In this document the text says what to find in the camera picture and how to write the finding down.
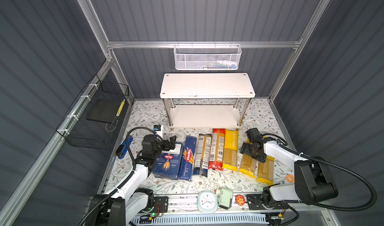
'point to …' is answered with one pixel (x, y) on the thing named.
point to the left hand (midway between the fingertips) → (168, 136)
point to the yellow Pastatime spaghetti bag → (231, 150)
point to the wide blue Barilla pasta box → (167, 164)
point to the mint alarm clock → (207, 202)
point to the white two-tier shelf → (211, 99)
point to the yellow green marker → (120, 107)
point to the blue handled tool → (121, 150)
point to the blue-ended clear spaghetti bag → (202, 155)
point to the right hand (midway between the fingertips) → (251, 154)
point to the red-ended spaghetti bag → (217, 149)
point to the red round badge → (240, 199)
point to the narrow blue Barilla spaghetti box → (187, 164)
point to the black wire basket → (99, 112)
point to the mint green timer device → (225, 197)
